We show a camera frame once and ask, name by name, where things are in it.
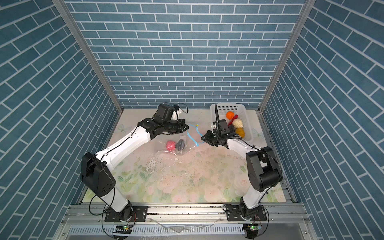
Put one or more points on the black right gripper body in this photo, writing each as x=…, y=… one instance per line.
x=216, y=138

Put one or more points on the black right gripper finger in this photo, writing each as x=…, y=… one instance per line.
x=208, y=134
x=205, y=140

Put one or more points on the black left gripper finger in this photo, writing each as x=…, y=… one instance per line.
x=182, y=123
x=182, y=130

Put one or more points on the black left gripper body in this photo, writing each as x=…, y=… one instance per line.
x=170, y=126

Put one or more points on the small black food ball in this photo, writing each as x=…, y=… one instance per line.
x=180, y=145

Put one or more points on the clear zip top bag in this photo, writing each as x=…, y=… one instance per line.
x=157, y=147

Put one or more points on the pink round food ball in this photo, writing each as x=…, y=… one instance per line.
x=171, y=146

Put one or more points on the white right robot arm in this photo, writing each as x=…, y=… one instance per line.
x=264, y=171

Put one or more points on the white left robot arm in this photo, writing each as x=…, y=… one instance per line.
x=96, y=169

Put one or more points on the long black food piece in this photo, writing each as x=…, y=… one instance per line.
x=232, y=128

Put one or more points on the cream white food ball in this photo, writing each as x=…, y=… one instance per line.
x=238, y=123

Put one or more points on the yellow food ball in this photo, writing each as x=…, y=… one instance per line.
x=240, y=132

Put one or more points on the red chili pepper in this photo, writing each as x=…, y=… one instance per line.
x=234, y=118

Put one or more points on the white plastic perforated basket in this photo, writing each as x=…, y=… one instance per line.
x=239, y=110

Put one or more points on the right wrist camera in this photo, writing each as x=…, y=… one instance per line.
x=215, y=125

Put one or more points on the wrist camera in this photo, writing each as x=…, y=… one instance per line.
x=215, y=125
x=167, y=112

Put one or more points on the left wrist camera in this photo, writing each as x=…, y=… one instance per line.
x=167, y=112

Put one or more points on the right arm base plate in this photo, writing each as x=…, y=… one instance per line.
x=245, y=212

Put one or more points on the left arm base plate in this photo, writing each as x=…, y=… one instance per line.
x=128, y=214

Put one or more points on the aluminium mounting rail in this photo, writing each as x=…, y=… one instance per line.
x=287, y=221

